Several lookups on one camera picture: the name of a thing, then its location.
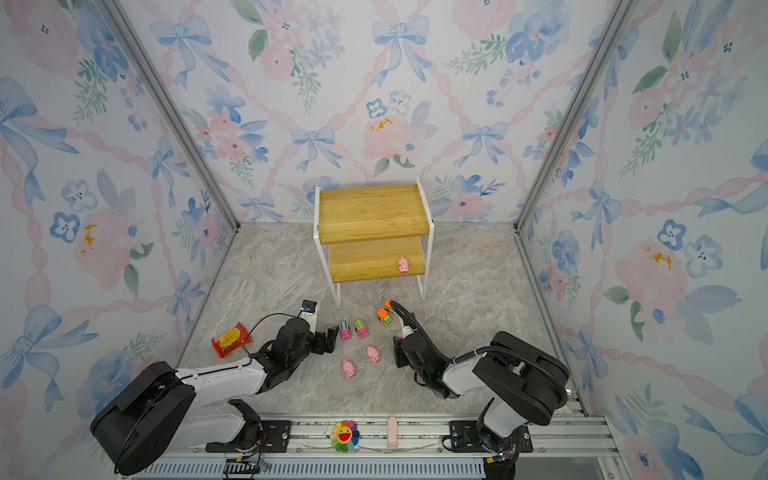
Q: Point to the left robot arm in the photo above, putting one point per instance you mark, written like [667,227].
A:
[165,410]

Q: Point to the red snack packet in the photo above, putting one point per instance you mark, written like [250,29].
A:
[231,340]

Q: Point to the pink eraser block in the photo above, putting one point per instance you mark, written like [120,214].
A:
[392,433]

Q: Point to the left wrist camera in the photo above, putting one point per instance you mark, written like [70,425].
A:
[308,312]

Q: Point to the pink pig toy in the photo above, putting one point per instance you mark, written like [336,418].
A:
[373,354]
[403,265]
[349,368]

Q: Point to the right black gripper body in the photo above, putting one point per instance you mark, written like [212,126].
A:
[402,360]

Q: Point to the colourful smiling flower plush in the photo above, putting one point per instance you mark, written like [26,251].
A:
[345,436]

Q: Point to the green truck orange top near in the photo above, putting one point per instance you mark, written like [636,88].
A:
[384,316]

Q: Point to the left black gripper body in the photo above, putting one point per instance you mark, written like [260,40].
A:
[315,344]

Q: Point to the wooden two-tier shelf white frame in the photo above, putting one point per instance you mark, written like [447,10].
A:
[360,234]

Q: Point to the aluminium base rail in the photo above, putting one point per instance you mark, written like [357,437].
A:
[572,446]

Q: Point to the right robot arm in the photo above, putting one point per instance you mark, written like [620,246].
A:
[527,384]

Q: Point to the pink truck green top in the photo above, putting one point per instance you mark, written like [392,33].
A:
[361,328]

